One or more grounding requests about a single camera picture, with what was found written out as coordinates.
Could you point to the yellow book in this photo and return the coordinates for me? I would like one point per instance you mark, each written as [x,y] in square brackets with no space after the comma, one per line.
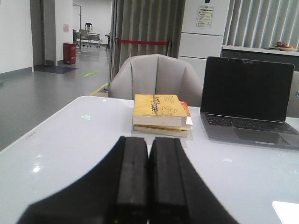
[158,110]
[161,131]

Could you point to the red barrier belt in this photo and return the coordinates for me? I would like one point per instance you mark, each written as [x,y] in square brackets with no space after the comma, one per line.
[167,44]

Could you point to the grey open laptop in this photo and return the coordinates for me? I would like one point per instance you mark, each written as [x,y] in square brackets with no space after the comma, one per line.
[246,101]

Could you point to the red-orange middle book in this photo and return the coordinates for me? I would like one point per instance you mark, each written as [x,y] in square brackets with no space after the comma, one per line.
[189,123]

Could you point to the wall poster notice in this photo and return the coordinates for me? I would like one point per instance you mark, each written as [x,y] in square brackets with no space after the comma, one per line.
[205,16]

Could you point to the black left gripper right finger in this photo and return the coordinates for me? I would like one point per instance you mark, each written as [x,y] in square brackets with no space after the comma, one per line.
[177,194]

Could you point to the yellow top book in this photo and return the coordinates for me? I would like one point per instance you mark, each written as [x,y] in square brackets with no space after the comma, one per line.
[158,110]

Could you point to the grey upholstered chair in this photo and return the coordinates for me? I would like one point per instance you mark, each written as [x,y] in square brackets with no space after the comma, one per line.
[157,74]

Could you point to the fruit bowl on counter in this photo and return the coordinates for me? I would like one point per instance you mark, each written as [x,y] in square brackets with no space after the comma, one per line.
[285,47]

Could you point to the pink wall notice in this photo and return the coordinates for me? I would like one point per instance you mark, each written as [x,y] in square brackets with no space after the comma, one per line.
[66,28]

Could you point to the yellow bottom book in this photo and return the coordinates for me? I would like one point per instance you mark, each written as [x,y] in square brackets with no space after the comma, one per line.
[161,131]

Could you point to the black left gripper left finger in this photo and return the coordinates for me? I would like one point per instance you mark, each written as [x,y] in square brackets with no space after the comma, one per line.
[113,192]

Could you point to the distant folding table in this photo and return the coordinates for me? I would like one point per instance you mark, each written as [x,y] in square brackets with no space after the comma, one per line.
[86,34]

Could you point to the red trash bin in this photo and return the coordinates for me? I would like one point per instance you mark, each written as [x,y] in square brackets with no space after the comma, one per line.
[69,52]

